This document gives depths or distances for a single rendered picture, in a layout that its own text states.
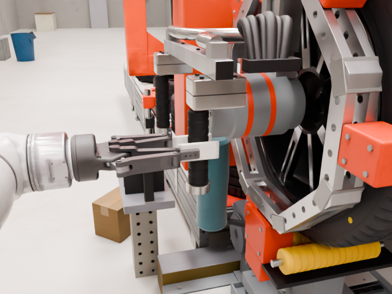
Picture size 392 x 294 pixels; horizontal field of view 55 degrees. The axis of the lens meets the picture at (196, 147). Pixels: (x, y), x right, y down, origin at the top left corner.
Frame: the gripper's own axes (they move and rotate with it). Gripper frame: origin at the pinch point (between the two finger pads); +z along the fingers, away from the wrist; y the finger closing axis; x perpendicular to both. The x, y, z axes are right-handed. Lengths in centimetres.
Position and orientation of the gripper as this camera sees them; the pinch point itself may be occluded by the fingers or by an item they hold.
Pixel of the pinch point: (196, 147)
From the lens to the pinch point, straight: 64.1
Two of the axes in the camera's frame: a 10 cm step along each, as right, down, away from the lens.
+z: 9.7, -0.9, 2.4
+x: 0.0, -9.4, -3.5
